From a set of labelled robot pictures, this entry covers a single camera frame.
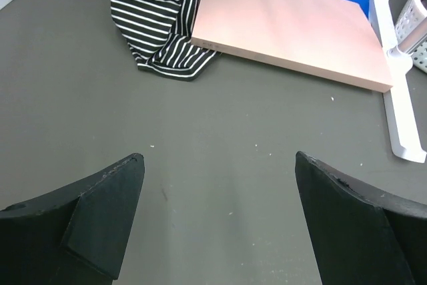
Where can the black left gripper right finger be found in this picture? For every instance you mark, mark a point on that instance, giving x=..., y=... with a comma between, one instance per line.
x=360, y=234

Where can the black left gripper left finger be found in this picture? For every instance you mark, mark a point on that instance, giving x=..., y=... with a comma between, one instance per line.
x=76, y=234

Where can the black white striped tank top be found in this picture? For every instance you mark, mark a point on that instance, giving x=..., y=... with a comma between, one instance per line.
x=158, y=34

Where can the white perforated laundry basket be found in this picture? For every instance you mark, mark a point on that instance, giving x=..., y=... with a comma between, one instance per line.
x=412, y=14

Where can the pink flat board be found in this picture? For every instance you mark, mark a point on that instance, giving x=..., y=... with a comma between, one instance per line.
x=332, y=39

